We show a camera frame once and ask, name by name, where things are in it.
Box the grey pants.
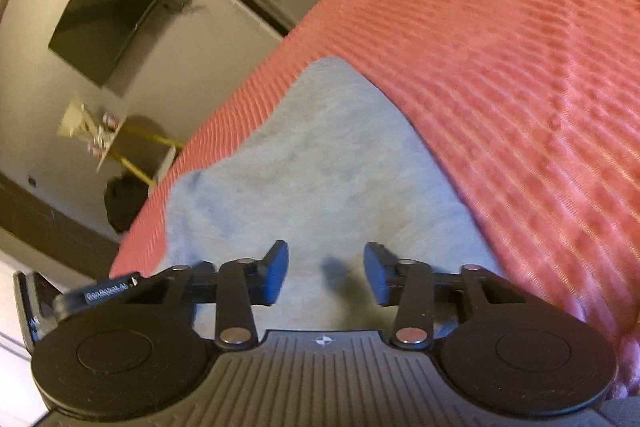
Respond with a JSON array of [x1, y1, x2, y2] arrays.
[[160, 57, 499, 332]]

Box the black bag on floor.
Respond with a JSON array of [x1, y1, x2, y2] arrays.
[[103, 173, 149, 235]]

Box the yellow side table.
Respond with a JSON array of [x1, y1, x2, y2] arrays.
[[90, 113, 184, 192]]

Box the flower bouquet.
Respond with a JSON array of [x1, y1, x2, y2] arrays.
[[56, 98, 122, 158]]

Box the coral ribbed bedspread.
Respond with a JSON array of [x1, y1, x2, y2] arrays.
[[108, 0, 640, 408]]

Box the black wall television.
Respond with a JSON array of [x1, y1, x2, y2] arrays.
[[48, 0, 158, 87]]

